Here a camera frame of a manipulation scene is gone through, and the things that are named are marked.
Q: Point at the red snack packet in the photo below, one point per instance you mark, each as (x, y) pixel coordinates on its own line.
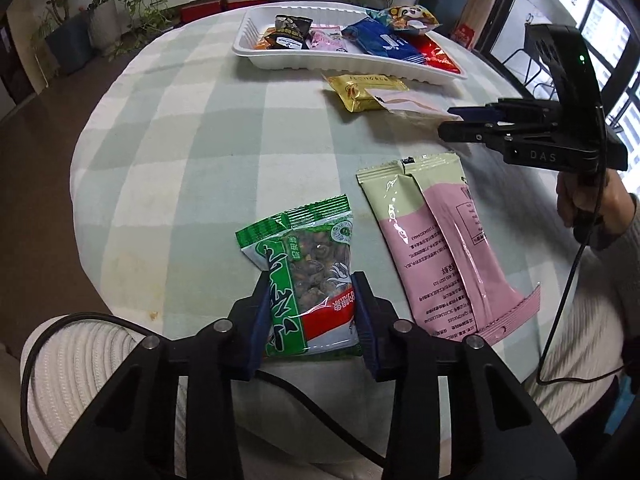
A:
(440, 57)

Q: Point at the red gift bag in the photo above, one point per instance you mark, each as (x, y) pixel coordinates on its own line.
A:
(464, 36)

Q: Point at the gold snack packet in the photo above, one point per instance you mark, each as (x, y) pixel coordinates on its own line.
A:
(357, 92)

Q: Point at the pink and green snack packet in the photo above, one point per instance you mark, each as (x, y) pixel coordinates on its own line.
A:
(440, 250)

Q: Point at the pink cartoon snack packet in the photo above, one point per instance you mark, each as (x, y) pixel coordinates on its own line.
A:
(327, 40)

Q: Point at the black metal balcony chair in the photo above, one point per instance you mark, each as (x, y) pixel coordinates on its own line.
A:
(537, 65)

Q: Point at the green nut snack packet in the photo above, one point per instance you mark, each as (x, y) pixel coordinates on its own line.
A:
(300, 260)

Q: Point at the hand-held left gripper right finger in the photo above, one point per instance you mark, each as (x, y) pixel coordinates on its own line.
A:
(365, 325)

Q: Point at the light blue cartoon snack packet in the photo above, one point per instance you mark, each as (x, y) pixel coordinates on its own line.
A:
(405, 17)

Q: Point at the person's right forearm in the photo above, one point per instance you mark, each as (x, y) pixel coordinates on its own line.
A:
(590, 320)

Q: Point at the blue-grey square plant pot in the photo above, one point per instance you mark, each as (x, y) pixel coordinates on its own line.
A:
(70, 37)

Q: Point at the white plastic tray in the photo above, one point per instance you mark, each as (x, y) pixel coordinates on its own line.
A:
(310, 61)

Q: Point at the round table checkered cloth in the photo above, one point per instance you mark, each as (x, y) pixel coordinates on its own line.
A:
(200, 150)

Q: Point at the white ribbed round cushion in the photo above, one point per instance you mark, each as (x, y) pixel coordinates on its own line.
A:
(85, 375)

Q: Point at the trailing pothos plant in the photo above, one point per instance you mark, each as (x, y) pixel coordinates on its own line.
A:
(145, 5)

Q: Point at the black snack packet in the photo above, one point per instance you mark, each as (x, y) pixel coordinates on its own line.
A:
(292, 30)

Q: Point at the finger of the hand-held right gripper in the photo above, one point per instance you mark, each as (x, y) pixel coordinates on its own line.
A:
(465, 131)
(480, 112)

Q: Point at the orange snack packet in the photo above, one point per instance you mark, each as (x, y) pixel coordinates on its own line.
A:
(262, 42)

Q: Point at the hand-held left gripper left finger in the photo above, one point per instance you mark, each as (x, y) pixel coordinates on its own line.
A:
(260, 325)

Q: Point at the beige curtain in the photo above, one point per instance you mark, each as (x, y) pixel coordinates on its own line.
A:
(492, 0)

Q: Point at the dark blue snack packet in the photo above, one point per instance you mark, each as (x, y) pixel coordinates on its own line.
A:
(382, 40)

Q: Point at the white ribbed plant pot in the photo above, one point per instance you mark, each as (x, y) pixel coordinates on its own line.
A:
(105, 22)

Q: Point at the person's right hand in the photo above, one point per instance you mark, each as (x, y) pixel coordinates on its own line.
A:
(616, 205)

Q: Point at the red storage box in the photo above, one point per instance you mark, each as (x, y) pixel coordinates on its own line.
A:
(244, 2)
(201, 11)

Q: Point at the clear white snack packet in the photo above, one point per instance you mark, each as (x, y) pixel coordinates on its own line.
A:
(410, 107)

